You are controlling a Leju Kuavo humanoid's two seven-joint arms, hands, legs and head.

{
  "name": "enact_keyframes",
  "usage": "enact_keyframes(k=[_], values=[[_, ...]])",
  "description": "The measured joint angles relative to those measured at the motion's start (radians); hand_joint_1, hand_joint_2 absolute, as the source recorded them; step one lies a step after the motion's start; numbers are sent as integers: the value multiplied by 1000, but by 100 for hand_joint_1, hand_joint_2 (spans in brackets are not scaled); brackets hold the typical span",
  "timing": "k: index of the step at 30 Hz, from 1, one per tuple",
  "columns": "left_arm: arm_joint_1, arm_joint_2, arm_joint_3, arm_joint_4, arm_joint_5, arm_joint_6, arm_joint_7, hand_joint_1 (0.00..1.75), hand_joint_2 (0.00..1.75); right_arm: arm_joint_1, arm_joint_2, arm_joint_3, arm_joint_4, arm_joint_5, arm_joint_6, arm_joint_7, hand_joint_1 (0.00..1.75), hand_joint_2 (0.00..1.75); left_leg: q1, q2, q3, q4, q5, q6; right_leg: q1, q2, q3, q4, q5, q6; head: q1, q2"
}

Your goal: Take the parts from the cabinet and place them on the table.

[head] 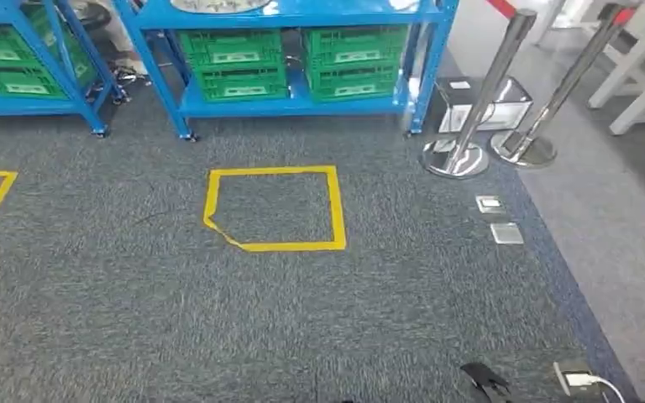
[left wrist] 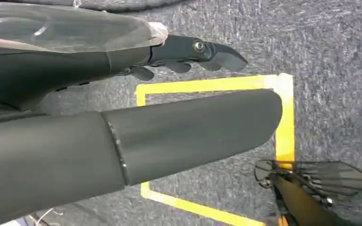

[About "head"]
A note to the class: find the yellow tape square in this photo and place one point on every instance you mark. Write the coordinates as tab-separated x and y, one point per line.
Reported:
278	170

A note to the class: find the blue metal shelf rack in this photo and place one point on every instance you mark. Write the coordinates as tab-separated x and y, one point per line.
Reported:
22	105
300	105

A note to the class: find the square metal floor plate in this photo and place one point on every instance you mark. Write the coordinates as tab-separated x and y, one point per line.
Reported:
507	233
489	204

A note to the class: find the chrome belt stanchion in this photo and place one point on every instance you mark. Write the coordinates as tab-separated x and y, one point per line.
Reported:
486	94
564	83

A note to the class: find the black box with glass sides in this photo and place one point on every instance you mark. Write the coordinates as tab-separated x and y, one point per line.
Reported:
509	114

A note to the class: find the silver wheel hubcap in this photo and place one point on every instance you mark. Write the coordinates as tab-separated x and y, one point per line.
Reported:
217	5

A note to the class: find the red barrier belt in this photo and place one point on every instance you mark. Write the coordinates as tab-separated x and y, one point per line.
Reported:
503	6

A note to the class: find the floor socket box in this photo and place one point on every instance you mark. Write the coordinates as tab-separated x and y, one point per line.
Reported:
564	370

